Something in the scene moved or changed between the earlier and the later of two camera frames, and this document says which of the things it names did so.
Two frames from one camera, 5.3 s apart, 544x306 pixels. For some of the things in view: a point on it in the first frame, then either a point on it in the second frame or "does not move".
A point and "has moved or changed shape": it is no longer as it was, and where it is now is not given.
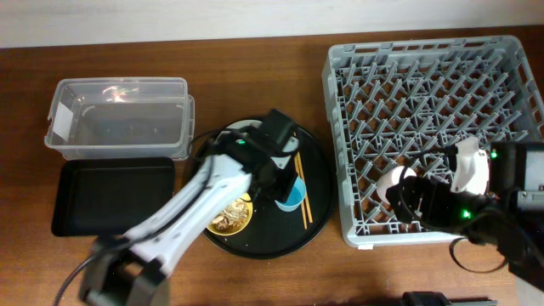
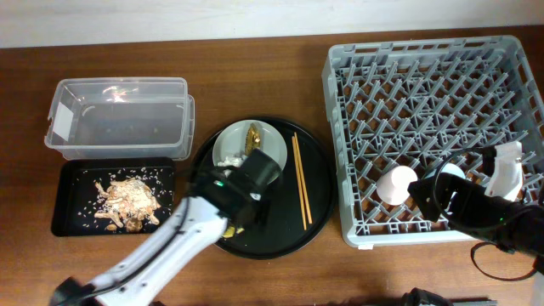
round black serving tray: x=273 y=232 does not move
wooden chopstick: x=305 y=191 does not move
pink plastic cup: x=391 y=177 does not move
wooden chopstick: x=300 y=175 does not move
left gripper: x=285 y=184 -> x=257 y=217
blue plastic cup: x=296 y=196 has moved or changed shape
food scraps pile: x=231 y=218 has moved or changed shape
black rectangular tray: x=110 y=196 does not move
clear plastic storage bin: x=121 y=117 does not move
